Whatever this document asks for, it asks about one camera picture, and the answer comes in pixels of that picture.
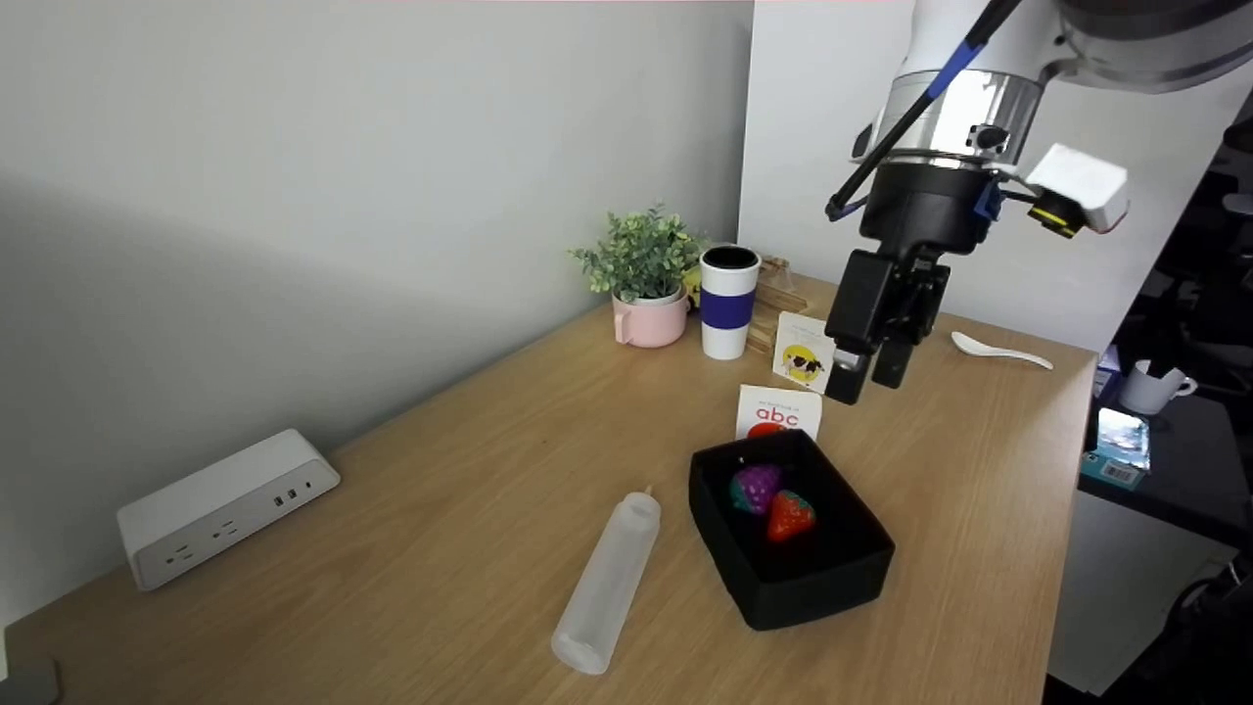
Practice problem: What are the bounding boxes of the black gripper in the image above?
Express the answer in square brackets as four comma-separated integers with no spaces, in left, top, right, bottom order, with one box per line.
[821,153,1009,406]

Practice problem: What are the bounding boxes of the white cup blue sleeve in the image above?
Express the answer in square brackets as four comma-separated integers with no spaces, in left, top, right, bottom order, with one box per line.
[697,244,762,363]

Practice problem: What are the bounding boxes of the black rectangular box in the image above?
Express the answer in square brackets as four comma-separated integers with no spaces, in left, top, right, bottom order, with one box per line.
[684,426,902,636]

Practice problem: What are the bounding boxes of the black office chair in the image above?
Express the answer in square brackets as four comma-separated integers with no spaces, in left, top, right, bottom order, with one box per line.
[1099,551,1253,705]

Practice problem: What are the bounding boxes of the small wooden crate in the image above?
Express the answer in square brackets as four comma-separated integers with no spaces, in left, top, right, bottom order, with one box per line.
[748,255,814,349]

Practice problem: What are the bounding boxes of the purple toy grapes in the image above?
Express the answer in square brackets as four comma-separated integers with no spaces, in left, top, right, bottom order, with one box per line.
[726,457,787,517]

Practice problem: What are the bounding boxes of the white mug with handle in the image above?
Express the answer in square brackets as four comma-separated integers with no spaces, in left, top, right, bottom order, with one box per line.
[1117,356,1201,419]

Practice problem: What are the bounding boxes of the dark side table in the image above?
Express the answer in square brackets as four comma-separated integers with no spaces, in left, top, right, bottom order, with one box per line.
[1076,375,1253,551]

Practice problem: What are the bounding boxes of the red toy strawberry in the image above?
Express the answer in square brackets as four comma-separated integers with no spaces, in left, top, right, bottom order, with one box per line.
[762,487,821,550]

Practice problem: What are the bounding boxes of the white power strip box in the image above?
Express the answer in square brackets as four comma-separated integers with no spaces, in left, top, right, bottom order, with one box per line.
[112,423,346,597]

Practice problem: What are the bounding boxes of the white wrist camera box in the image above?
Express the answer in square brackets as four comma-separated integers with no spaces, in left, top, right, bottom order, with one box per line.
[1019,141,1137,244]

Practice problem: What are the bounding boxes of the green plant pink pot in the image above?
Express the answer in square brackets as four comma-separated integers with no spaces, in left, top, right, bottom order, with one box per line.
[572,202,706,351]

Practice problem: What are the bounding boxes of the white yellow emoji card stack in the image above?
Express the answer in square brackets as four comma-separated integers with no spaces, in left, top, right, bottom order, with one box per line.
[769,311,841,396]

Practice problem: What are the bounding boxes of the white plastic spoon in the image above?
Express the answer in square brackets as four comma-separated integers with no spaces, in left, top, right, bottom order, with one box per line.
[949,324,1056,375]

